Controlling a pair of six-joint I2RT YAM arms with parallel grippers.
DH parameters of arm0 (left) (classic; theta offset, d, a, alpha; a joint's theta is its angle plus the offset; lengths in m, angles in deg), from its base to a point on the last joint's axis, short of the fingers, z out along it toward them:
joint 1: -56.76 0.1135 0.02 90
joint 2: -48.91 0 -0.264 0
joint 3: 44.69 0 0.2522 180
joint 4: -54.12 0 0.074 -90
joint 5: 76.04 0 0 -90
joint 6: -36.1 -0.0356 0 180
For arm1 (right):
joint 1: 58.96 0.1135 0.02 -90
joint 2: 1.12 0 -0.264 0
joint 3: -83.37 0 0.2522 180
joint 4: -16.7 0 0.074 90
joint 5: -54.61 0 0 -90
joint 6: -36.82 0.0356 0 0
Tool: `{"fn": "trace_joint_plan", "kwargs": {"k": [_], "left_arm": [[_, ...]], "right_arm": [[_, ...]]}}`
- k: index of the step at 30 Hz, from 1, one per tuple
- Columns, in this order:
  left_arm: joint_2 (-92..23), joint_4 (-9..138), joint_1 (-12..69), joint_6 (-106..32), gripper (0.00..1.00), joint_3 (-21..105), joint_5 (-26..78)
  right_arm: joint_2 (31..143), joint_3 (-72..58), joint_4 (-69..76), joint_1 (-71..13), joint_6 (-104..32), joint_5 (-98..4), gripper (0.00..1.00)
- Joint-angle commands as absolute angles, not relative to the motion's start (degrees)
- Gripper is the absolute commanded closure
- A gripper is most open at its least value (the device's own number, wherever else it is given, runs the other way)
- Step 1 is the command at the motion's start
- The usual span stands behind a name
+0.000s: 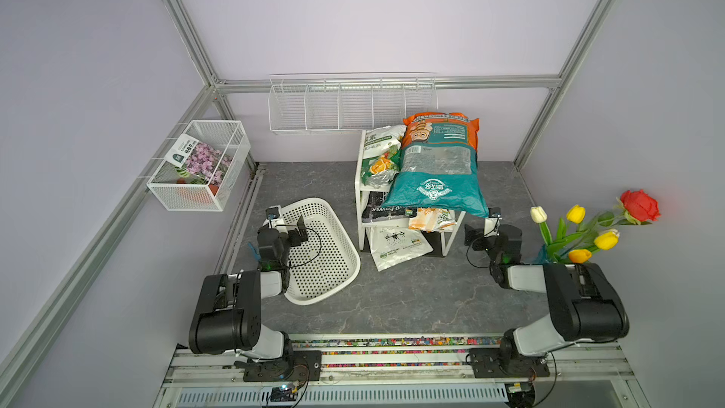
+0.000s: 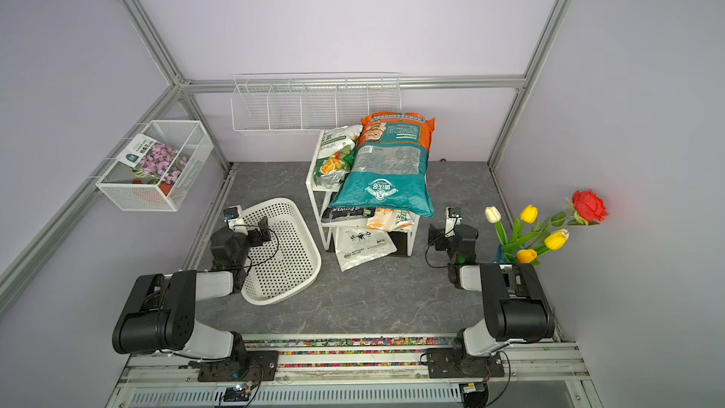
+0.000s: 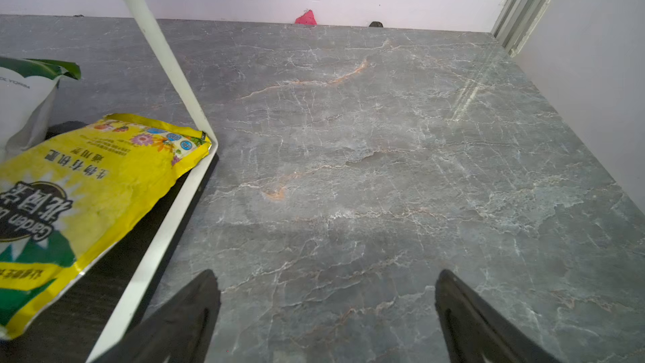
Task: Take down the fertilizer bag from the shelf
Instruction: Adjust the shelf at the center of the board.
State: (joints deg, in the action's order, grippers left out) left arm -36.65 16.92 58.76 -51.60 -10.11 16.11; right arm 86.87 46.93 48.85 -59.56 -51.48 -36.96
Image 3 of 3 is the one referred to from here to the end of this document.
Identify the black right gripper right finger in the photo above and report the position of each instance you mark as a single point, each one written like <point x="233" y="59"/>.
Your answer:
<point x="475" y="332"/>

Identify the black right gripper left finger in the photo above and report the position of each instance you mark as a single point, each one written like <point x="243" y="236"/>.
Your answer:
<point x="180" y="331"/>

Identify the white fertilizer bag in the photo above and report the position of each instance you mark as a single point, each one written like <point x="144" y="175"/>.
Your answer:
<point x="28" y="88"/>

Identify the yellow fertilizer bag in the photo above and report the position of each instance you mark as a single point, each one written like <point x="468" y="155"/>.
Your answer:
<point x="69" y="200"/>

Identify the red artificial rose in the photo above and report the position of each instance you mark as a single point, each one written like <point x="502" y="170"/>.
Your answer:
<point x="308" y="18"/>

